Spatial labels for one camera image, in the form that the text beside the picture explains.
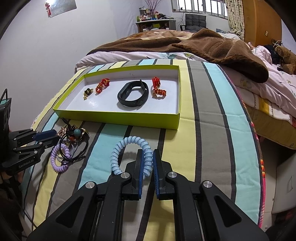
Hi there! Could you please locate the purple spiral hair tie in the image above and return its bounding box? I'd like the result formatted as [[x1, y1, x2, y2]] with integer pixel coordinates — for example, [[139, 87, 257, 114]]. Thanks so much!
[[50, 143, 71, 173]]

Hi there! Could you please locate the black hair tie teal bead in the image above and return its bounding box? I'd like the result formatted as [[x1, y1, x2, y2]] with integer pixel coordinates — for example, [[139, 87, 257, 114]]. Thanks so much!
[[58, 128, 89, 163]]

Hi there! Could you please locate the light blue spiral hair tie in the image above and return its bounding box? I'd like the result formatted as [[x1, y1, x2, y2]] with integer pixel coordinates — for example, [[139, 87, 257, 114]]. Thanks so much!
[[110, 136, 154, 180]]

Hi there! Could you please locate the person's left hand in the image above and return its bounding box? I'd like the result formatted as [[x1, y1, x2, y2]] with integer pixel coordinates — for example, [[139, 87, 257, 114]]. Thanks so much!
[[1, 171, 24, 185]]

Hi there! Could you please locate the striped bed sheet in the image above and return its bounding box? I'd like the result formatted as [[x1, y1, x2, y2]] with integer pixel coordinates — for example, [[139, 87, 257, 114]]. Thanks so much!
[[24, 60, 265, 230]]

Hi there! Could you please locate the black gold small charm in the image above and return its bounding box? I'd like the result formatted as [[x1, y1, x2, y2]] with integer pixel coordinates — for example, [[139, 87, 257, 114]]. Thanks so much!
[[83, 88, 93, 100]]

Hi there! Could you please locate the green shallow box tray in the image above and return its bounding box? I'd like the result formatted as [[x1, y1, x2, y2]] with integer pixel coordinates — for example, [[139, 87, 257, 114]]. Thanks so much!
[[53, 65, 181, 130]]

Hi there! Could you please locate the black fitness band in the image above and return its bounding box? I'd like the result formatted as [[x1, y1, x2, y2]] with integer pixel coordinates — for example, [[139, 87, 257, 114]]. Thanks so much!
[[117, 80, 149, 108]]

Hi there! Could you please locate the cluttered wooden desk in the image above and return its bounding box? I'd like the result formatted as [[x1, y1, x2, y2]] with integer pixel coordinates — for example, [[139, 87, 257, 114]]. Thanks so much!
[[136, 7, 177, 33]]

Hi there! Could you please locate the brown fleece blanket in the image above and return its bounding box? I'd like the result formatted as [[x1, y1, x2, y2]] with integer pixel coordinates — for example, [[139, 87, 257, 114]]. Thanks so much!
[[88, 28, 269, 83]]

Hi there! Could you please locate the brown teddy bear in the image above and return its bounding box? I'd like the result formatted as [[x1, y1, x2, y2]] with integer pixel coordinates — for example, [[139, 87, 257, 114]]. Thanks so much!
[[275, 46, 296, 75]]

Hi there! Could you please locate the black office chair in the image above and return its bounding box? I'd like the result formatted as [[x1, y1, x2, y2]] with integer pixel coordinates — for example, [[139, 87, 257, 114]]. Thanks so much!
[[180, 14, 207, 33]]

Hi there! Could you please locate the barred window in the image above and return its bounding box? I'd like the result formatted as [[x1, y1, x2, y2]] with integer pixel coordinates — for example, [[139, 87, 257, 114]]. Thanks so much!
[[171, 0, 228, 19]]

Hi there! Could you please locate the patterned curtain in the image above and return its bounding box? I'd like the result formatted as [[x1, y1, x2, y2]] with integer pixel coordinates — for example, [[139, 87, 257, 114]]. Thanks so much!
[[225, 0, 245, 40]]

